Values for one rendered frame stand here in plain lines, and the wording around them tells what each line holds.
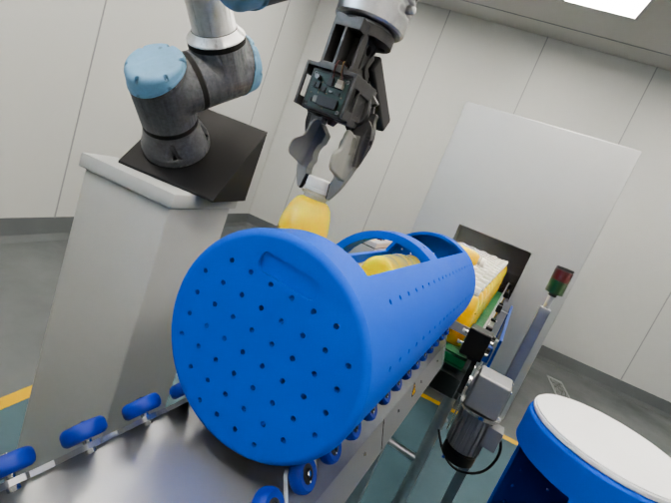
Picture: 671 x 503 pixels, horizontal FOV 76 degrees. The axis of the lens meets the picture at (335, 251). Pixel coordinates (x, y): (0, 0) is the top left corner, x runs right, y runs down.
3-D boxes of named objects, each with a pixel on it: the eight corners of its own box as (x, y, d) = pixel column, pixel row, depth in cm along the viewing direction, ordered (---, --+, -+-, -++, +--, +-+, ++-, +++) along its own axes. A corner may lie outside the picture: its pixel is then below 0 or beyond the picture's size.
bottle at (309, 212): (289, 304, 67) (332, 194, 64) (300, 325, 61) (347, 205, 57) (246, 294, 64) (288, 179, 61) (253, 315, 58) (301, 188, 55)
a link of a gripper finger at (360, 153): (331, 163, 57) (343, 96, 55) (335, 165, 58) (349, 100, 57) (362, 168, 55) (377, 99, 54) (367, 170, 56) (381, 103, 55)
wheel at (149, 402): (134, 398, 50) (140, 414, 50) (164, 385, 54) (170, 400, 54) (111, 410, 52) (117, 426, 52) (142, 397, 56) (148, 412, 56)
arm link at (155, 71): (130, 110, 117) (107, 50, 102) (188, 90, 124) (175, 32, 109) (154, 144, 111) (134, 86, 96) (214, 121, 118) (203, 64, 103)
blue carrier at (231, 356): (143, 379, 59) (211, 189, 52) (367, 295, 138) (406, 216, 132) (306, 520, 48) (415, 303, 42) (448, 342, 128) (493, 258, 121)
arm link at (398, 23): (362, 3, 58) (428, 17, 54) (349, 39, 59) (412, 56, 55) (335, -35, 50) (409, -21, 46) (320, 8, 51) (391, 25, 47)
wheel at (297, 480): (283, 464, 51) (297, 464, 50) (301, 447, 55) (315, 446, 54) (291, 503, 50) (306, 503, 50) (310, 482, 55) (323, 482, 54)
